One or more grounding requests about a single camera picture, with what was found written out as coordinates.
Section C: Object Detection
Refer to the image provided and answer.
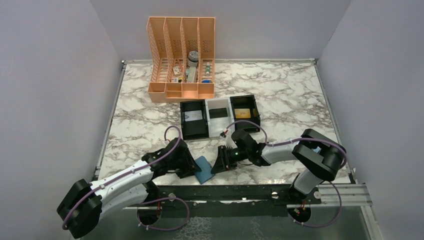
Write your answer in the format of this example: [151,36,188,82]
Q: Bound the grey round-headed bottle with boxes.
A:
[186,51,199,83]

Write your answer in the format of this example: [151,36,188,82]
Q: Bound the white blue credit card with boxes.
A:
[183,110,204,122]

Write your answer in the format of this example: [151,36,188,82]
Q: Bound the orange plastic file organizer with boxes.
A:
[146,16,216,103]

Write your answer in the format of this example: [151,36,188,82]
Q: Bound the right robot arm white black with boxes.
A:
[211,128,347,204]

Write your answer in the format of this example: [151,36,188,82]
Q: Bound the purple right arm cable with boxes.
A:
[219,119,348,229]

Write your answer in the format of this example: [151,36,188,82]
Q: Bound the blue leather card holder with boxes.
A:
[194,156,215,185]

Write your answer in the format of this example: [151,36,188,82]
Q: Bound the white middle tray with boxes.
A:
[205,97,235,138]

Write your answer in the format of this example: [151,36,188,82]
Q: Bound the gold credit card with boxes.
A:
[234,108,251,119]

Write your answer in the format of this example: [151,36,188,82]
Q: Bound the black tray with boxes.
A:
[230,95,261,133]
[179,99,209,141]

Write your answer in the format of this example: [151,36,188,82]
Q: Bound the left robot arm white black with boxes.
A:
[56,137,201,239]

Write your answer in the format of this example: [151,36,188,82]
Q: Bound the right black tray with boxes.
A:
[230,95,261,133]

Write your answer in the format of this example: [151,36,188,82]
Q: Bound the black credit card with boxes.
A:
[209,108,228,119]

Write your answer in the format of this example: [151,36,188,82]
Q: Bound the black mounting base rail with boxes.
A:
[157,184,322,206]

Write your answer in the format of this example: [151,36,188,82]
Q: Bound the small orange white box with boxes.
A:
[172,66,182,76]

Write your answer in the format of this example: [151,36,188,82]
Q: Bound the left black tray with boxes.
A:
[179,99,209,141]

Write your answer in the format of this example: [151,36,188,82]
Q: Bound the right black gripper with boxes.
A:
[211,144,250,174]

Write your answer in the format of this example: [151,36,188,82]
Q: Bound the small green white bottle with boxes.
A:
[205,62,211,76]

